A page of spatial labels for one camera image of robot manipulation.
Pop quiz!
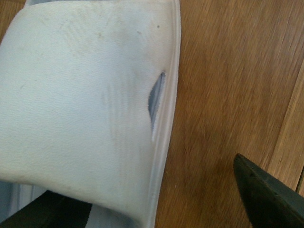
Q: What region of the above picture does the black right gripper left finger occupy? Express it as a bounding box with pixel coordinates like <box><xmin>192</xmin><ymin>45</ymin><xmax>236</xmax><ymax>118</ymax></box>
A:
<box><xmin>0</xmin><ymin>190</ymin><xmax>92</xmax><ymax>228</ymax></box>

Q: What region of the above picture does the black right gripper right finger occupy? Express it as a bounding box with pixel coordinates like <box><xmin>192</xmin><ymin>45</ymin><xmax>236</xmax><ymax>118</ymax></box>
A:
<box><xmin>233</xmin><ymin>154</ymin><xmax>304</xmax><ymax>228</ymax></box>

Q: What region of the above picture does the light blue slipper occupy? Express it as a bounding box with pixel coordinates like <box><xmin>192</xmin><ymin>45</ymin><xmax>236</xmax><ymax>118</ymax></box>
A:
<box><xmin>0</xmin><ymin>0</ymin><xmax>181</xmax><ymax>228</ymax></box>

